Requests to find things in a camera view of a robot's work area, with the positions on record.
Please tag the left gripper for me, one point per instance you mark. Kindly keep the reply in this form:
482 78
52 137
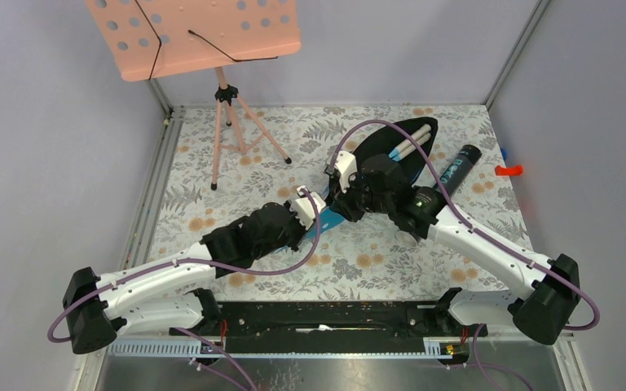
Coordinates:
294 208

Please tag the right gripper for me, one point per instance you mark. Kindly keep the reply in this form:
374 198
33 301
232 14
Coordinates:
342 199

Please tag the blue racket cover bag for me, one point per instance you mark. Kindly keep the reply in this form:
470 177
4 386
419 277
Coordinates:
413 217

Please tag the blue racket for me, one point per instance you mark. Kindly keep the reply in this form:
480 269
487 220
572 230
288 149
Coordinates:
406 148
423 130

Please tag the black shuttlecock tube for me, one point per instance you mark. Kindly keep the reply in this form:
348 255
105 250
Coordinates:
451 178

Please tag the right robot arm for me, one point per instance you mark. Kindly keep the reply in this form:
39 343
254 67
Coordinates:
541 293

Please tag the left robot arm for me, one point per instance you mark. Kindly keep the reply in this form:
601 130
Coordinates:
171 292

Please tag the pink music stand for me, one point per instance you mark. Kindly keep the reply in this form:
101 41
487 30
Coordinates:
151 39

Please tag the red clip on wall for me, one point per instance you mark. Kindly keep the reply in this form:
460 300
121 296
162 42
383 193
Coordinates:
508 171

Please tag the black front rail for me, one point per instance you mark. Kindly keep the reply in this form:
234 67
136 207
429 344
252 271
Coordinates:
331 327

